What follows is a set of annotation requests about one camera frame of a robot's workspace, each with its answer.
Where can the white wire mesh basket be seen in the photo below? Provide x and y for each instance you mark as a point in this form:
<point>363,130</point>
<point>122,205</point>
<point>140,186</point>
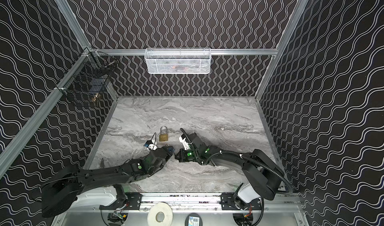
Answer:
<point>178,60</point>

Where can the large brass padlock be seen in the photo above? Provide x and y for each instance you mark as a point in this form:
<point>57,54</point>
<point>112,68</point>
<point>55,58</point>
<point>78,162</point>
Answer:
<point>163,136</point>

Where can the scissors with pale handles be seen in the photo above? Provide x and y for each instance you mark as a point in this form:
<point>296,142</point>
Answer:
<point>102,163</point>

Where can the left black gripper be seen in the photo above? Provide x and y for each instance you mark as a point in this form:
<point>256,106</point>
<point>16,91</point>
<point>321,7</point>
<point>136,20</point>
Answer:
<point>166,152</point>

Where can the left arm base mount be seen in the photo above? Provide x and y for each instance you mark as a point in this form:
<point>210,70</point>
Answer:
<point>131,201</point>

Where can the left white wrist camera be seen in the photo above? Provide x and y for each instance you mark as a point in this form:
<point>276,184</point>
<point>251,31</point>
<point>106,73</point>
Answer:
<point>150,145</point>

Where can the black wire mesh basket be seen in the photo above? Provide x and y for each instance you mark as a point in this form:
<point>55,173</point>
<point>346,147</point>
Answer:
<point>88,86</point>

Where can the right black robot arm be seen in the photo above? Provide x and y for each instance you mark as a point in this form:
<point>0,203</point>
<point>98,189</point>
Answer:
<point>263,174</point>

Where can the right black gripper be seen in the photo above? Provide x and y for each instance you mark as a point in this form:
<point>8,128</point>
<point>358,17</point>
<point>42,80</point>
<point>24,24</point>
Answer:
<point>181,155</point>

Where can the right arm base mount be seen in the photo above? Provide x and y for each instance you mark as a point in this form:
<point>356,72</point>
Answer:
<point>229,201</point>

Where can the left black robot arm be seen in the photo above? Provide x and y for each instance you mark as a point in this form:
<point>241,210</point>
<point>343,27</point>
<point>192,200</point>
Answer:
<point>62,189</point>

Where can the white tape roll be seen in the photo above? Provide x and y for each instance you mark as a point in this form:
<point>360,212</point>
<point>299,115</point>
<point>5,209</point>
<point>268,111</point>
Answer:
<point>160,214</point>

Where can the black round labelled puck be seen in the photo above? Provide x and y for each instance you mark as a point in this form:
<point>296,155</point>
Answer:
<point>193,219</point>

